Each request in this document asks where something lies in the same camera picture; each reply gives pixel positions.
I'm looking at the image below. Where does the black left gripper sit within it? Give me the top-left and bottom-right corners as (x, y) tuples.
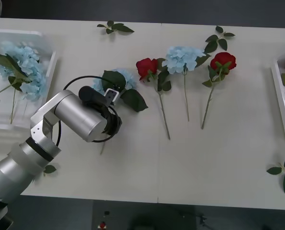
(108, 105), (123, 127)

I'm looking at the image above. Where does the blue flower with round leaves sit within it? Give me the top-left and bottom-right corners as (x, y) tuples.
(92, 68), (149, 155)

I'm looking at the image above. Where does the blue flower with long pointed leaf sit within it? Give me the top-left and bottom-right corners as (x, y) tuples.
(0, 40), (41, 99)

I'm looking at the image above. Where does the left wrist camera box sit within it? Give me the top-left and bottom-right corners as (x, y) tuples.
(103, 87), (121, 106)

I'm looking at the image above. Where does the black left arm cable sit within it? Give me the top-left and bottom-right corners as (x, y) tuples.
(55, 75), (123, 147)

